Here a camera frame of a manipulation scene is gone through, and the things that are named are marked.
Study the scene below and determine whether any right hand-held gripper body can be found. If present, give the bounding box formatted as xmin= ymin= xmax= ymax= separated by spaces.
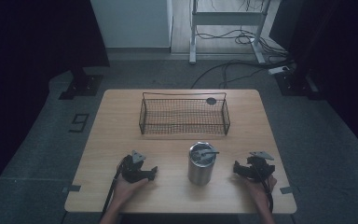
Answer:
xmin=244 ymin=150 xmax=276 ymax=183

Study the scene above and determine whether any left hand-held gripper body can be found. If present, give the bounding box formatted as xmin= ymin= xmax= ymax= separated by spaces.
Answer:
xmin=119 ymin=149 xmax=153 ymax=184

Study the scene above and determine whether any person's left hand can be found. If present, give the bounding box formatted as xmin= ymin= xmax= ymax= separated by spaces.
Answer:
xmin=113 ymin=176 xmax=150 ymax=207

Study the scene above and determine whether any person's right hand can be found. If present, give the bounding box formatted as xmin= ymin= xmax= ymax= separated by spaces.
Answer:
xmin=243 ymin=174 xmax=278 ymax=208

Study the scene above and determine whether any steel tumbler with lid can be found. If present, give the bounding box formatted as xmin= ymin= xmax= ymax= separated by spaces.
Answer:
xmin=187 ymin=141 xmax=220 ymax=187

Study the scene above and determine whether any black stand base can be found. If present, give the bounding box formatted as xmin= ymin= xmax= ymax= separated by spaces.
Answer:
xmin=58 ymin=66 xmax=104 ymax=101
xmin=274 ymin=69 xmax=322 ymax=101

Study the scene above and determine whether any white power strip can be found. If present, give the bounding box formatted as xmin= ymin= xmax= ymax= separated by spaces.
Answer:
xmin=267 ymin=64 xmax=294 ymax=76

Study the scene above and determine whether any dark curtain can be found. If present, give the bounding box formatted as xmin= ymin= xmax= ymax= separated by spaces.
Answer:
xmin=0 ymin=0 xmax=111 ymax=200
xmin=269 ymin=0 xmax=358 ymax=157

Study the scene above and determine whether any white cabinet panel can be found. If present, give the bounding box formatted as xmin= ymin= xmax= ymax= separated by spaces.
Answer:
xmin=89 ymin=0 xmax=173 ymax=49

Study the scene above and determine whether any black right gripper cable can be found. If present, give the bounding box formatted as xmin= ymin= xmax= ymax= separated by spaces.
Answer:
xmin=252 ymin=162 xmax=274 ymax=214

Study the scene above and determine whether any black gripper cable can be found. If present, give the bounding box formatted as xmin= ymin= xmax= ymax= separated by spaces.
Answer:
xmin=252 ymin=162 xmax=274 ymax=214
xmin=100 ymin=160 xmax=126 ymax=219

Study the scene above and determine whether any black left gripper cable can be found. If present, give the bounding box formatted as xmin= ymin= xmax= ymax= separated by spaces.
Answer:
xmin=100 ymin=160 xmax=126 ymax=219

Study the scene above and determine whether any black wire mesh basket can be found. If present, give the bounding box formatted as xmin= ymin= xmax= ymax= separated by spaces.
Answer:
xmin=138 ymin=91 xmax=232 ymax=136

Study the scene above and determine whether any long black floor cable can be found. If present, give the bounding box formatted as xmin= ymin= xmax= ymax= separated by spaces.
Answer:
xmin=190 ymin=59 xmax=295 ymax=90

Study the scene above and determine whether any tangle of black floor cables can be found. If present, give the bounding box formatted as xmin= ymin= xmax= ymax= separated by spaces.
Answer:
xmin=195 ymin=28 xmax=290 ymax=58

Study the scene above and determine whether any white desk frame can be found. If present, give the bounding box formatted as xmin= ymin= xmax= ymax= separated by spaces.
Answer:
xmin=188 ymin=0 xmax=273 ymax=65

